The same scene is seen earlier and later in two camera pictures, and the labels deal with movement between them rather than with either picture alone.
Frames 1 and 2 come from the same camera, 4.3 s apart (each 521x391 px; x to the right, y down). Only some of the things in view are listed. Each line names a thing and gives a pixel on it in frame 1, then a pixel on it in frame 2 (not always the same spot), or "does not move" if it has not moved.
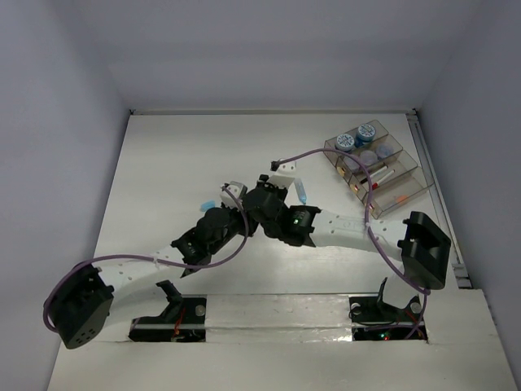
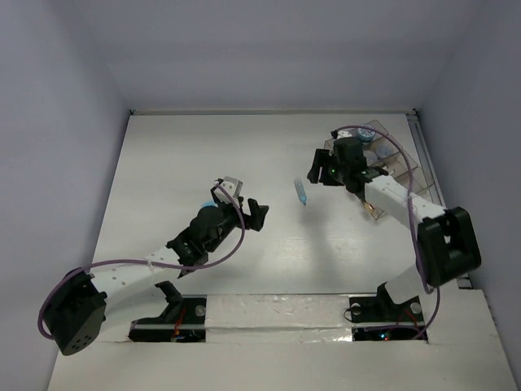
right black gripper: [268, 186] → [321, 159]
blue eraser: [207, 205] does not move
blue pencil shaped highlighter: [301, 191] does not move
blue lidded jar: [365, 133] does not move
